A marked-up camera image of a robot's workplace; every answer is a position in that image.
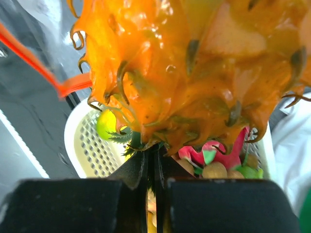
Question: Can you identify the clear zip bag orange zipper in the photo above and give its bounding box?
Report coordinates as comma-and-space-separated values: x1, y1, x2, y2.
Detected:
0, 0, 89, 93

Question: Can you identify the brown longan bunch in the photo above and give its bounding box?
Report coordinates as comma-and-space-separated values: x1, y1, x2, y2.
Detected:
175, 155, 259, 179

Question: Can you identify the green yellow mango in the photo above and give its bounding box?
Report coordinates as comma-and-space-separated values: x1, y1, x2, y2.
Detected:
96, 109, 130, 143

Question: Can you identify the pink dragon fruit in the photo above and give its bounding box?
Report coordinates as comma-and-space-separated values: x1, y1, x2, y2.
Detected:
178, 127, 249, 170

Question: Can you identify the white grey garment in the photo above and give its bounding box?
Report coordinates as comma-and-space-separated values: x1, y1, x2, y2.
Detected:
272, 98, 311, 216

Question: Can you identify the white plastic fruit basket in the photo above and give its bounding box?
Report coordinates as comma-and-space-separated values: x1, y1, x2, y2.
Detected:
64, 100, 277, 182

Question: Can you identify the orange toy pineapple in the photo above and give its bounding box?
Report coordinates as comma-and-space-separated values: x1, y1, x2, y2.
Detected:
70, 0, 311, 154

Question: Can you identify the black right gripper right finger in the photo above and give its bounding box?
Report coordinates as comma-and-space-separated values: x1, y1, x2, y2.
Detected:
154, 149, 300, 233

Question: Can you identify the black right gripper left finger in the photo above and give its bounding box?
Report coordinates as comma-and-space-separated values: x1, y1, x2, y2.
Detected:
0, 152, 149, 233

